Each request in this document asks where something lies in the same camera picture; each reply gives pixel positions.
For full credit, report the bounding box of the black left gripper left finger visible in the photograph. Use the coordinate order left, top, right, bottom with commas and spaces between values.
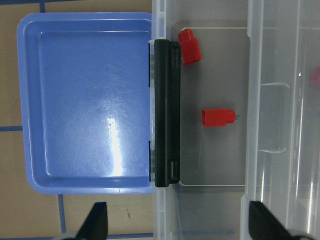
74, 202, 108, 240

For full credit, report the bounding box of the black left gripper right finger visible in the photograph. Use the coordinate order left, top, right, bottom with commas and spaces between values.
248, 201, 297, 240

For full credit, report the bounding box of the red block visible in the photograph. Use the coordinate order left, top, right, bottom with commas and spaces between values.
201, 108, 236, 127
178, 29, 202, 65
309, 66, 320, 88

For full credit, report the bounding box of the black box latch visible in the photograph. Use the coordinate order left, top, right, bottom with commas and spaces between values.
154, 39, 181, 188

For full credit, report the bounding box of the clear plastic storage box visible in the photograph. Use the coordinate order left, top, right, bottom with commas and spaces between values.
149, 0, 320, 240

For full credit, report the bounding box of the blue plastic tray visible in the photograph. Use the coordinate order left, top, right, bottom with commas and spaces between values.
17, 12, 152, 195

